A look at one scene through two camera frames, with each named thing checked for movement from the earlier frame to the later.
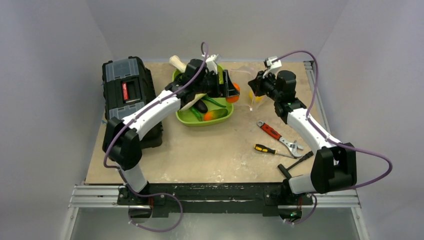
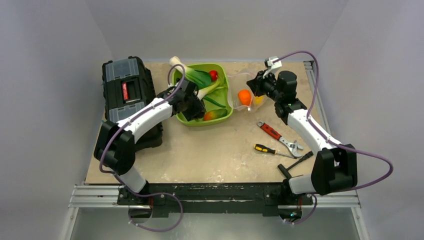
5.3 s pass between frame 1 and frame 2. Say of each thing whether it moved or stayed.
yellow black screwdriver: stayed
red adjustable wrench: stayed
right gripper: stayed
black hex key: stayed
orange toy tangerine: moved
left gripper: moved
